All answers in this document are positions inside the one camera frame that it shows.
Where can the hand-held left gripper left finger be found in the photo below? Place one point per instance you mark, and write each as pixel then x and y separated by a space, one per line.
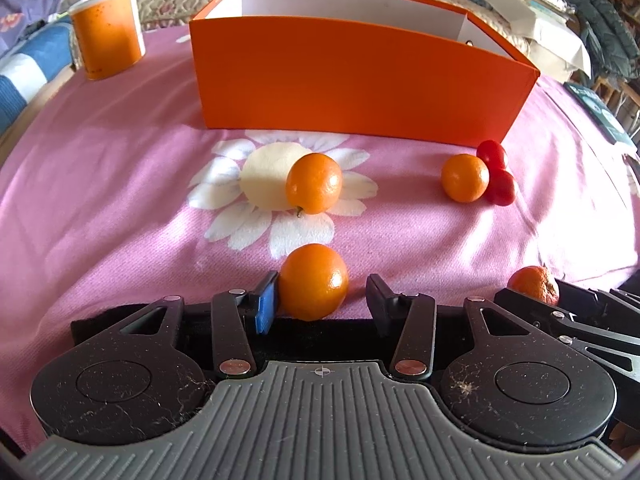
pixel 266 305

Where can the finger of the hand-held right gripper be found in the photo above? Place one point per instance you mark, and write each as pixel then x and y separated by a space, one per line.
pixel 575 327
pixel 600 302

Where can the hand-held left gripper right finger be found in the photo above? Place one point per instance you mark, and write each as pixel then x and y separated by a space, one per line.
pixel 380 305

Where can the round orange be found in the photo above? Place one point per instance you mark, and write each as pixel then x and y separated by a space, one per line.
pixel 312 280
pixel 464 178

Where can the wrinkled orange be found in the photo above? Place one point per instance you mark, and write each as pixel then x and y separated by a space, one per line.
pixel 535 282

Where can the orange cardboard box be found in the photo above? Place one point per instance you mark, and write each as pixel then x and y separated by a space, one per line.
pixel 350 80

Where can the orange with stem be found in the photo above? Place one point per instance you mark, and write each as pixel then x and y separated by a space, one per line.
pixel 314 182

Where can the red cherry tomato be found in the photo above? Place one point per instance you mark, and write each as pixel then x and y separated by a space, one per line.
pixel 492 152
pixel 502 189

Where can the pink flower print cloth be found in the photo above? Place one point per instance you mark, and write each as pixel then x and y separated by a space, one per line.
pixel 125 220

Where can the teal book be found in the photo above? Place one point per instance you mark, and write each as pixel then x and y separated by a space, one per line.
pixel 600 110

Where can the dark green puffer jacket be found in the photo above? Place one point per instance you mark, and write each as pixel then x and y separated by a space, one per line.
pixel 600 25

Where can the orange and white cup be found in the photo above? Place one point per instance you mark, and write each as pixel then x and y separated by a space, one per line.
pixel 107 35

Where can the blue white striped cloth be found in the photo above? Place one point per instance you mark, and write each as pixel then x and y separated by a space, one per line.
pixel 35 55

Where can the purple floral cloth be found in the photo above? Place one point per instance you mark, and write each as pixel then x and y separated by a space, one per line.
pixel 25 10

